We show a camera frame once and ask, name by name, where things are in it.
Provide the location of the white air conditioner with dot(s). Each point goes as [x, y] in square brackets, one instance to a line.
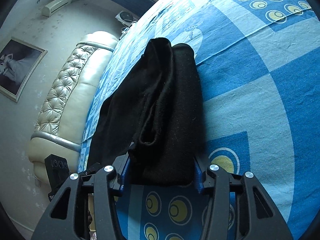
[56, 4]

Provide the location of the black pants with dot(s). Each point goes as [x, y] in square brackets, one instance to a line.
[160, 110]

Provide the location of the blue patterned bed quilt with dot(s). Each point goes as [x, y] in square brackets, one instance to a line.
[250, 92]

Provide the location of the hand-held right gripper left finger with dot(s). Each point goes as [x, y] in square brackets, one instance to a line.
[110, 181]

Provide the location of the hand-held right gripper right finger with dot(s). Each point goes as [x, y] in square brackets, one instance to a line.
[217, 182]

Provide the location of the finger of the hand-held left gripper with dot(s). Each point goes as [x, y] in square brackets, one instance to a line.
[92, 169]

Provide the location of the framed wall picture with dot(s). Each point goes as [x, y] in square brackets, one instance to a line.
[18, 67]

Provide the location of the cream tufted headboard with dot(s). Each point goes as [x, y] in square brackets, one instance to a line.
[67, 100]

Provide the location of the small desk fan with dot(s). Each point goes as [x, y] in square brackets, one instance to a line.
[125, 17]

